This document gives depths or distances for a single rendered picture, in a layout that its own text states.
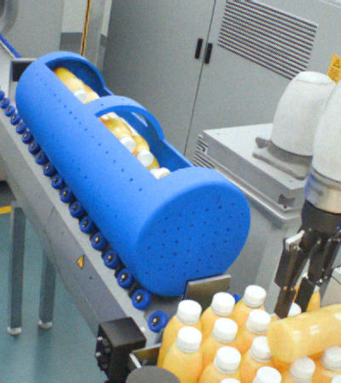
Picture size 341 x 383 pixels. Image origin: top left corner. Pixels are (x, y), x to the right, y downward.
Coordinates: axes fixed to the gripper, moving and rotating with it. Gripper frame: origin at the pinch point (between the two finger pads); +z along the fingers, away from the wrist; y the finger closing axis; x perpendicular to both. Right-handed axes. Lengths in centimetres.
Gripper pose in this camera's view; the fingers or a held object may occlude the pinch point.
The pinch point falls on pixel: (294, 299)
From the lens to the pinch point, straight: 107.8
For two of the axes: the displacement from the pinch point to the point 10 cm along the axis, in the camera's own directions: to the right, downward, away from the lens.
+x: 4.8, 4.8, -7.3
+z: -1.7, 8.7, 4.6
